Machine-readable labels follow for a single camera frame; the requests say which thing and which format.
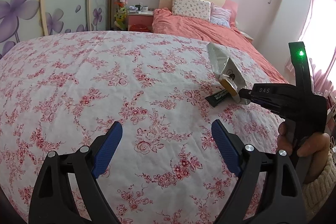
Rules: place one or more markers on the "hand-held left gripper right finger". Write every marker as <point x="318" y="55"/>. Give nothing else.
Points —
<point x="225" y="150"/>

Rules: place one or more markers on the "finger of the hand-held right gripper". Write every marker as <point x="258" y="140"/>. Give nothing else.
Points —
<point x="249" y="95"/>

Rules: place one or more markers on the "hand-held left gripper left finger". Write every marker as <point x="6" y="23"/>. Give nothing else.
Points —
<point x="107" y="150"/>

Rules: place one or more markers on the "silver foil packet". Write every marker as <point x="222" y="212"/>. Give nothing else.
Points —
<point x="225" y="66"/>

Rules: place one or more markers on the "person's right forearm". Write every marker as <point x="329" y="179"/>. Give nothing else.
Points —
<point x="323" y="182"/>

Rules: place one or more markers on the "person's right hand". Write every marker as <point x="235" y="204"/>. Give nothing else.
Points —
<point x="315" y="145"/>

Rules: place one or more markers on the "dark green sachet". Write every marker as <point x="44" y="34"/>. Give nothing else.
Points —
<point x="218" y="98"/>

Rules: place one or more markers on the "small pale nightstand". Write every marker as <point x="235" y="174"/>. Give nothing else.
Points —
<point x="248" y="35"/>

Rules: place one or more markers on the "floral pink bedsheet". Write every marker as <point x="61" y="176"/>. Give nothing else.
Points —
<point x="78" y="82"/>

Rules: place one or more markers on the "salmon duvet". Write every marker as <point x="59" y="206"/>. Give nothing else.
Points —
<point x="210" y="29"/>

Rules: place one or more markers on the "striped pink pillow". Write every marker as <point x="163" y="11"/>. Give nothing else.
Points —
<point x="221" y="16"/>

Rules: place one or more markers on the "floral white pillow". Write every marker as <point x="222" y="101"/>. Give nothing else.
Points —
<point x="191" y="6"/>

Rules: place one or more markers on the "red bowl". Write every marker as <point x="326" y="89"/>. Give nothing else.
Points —
<point x="139" y="27"/>

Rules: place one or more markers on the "pink nightstand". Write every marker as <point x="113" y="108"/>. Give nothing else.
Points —
<point x="140" y="22"/>

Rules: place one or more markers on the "green plush toy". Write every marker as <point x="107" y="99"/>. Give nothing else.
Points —
<point x="121" y="16"/>

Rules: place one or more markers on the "white mug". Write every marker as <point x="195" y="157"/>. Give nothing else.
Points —
<point x="144" y="8"/>

